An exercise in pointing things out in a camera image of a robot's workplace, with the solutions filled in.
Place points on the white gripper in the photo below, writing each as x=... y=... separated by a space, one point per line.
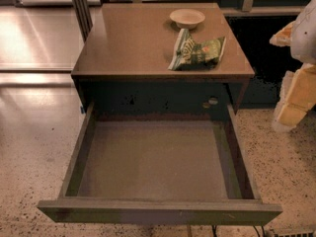
x=305 y=37

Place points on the green jalapeno chip bag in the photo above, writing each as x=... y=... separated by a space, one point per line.
x=191 y=55

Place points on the open top drawer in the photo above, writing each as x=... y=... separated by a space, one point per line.
x=176 y=171

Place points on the white ceramic bowl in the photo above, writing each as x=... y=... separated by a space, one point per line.
x=187 y=18

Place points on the brown wooden cabinet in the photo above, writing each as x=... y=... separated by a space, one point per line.
x=123 y=69

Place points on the metal window frame post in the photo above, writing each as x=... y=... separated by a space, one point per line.
x=83 y=17

